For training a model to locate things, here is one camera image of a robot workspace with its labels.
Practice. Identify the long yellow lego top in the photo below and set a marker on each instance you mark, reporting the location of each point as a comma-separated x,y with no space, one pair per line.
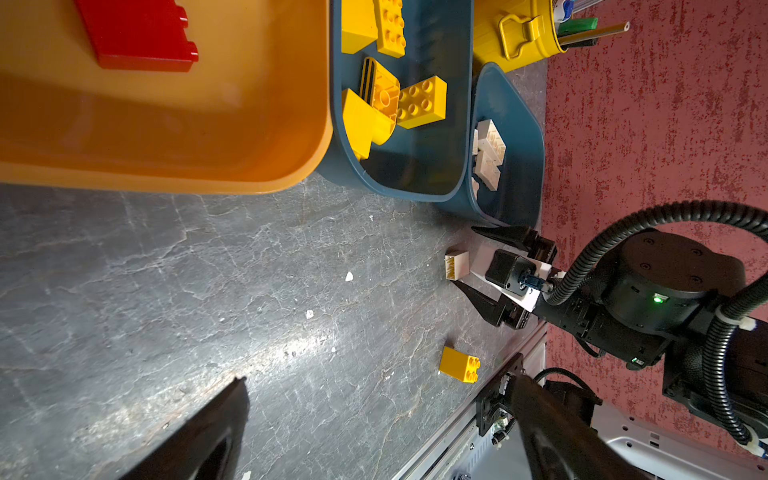
391,39

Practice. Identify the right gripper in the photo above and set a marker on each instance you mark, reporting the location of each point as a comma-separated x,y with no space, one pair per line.
503,310

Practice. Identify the yellow rectangular bin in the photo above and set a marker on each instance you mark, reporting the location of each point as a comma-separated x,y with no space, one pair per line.
251,116

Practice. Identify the white long lego bottom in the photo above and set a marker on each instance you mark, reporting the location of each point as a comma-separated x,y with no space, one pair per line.
486,170

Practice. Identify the red lego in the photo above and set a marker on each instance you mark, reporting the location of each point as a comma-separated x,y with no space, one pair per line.
138,35

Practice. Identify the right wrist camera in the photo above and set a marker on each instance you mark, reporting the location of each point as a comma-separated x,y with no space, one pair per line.
505,270

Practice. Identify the yellow pen cup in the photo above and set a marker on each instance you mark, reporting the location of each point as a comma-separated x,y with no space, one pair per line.
514,34

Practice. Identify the teal bin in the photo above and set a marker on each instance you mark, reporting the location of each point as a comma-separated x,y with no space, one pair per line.
517,201
427,163

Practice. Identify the pens in cup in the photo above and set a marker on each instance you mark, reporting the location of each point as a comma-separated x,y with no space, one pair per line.
573,31

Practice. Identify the white long lego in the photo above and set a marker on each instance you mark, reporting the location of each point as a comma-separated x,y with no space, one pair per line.
490,140
486,170

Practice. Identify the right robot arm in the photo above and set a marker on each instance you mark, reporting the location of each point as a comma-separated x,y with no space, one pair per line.
649,297

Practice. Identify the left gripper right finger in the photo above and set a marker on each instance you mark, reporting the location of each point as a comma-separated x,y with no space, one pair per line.
559,445

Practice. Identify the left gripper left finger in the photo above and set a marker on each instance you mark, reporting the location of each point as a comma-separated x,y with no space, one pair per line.
207,446

